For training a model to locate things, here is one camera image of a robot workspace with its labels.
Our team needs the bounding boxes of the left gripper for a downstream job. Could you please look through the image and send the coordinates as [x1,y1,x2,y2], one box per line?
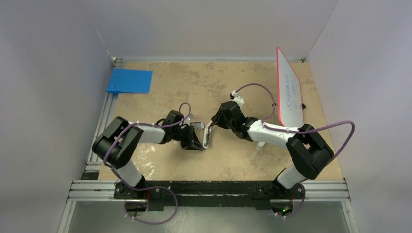
[172,124,203,150]

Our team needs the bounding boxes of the white stapler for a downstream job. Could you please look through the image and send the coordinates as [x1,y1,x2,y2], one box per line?
[202,120,215,149]

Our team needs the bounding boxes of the staple box tray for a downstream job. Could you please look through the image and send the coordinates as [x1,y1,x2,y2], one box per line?
[190,122,205,130]

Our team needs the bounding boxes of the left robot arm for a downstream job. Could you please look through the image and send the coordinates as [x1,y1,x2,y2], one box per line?
[92,110,204,199]

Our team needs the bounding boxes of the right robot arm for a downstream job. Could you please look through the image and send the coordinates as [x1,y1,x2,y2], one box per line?
[210,101,334,198]

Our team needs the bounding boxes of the small white staple remover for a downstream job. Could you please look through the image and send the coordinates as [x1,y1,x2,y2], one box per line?
[256,142,266,150]

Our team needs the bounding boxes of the whiteboard metal stand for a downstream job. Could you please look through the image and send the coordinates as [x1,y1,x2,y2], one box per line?
[271,103,307,124]

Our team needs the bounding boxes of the red framed whiteboard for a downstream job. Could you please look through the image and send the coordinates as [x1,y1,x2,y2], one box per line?
[276,47,304,127]

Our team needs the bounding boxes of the blue plastic board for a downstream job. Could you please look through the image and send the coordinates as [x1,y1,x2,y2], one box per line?
[106,68,153,94]

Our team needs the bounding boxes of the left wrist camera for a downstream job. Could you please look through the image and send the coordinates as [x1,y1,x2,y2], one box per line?
[182,113,194,125]

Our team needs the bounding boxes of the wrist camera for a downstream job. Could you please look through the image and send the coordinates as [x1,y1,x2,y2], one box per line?
[182,113,194,125]
[230,90,244,107]

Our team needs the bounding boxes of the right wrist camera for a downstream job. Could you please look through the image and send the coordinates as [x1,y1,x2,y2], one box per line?
[230,90,244,107]

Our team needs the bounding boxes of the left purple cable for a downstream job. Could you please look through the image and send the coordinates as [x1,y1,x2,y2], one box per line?
[103,102,192,194]

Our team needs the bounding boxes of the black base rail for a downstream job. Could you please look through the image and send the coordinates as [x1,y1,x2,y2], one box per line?
[114,180,304,213]

